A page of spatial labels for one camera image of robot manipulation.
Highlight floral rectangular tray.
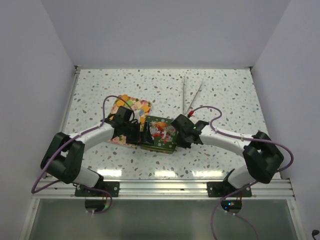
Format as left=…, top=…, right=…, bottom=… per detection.
left=104, top=94, right=154, bottom=147

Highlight round circuit board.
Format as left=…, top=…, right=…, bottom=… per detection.
left=220, top=199, right=243, bottom=214
left=84, top=199, right=109, bottom=214

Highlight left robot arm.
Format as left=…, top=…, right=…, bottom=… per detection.
left=40, top=106, right=154, bottom=197

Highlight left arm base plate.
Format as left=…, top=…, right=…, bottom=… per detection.
left=74, top=181, right=120, bottom=197

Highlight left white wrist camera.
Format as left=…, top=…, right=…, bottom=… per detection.
left=134, top=108, right=145, bottom=124

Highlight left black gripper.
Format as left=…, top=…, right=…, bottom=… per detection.
left=122, top=120, right=153, bottom=146

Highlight orange round cookie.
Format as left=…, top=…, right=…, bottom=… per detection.
left=141, top=105, right=150, bottom=113
left=116, top=100, right=126, bottom=107
left=121, top=94, right=130, bottom=101

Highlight metal tongs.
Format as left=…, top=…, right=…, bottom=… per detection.
left=183, top=74, right=203, bottom=115

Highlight left round circuit board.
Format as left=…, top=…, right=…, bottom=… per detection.
left=84, top=199, right=109, bottom=214

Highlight gold tin lid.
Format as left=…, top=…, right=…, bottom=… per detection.
left=140, top=115, right=178, bottom=154

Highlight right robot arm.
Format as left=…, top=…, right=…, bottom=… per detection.
left=171, top=114, right=284, bottom=197

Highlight aluminium frame rail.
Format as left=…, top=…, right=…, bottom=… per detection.
left=32, top=179, right=295, bottom=200

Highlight right round circuit board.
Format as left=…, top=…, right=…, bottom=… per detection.
left=220, top=199, right=243, bottom=214

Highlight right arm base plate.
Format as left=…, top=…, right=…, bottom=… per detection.
left=206, top=181, right=252, bottom=198

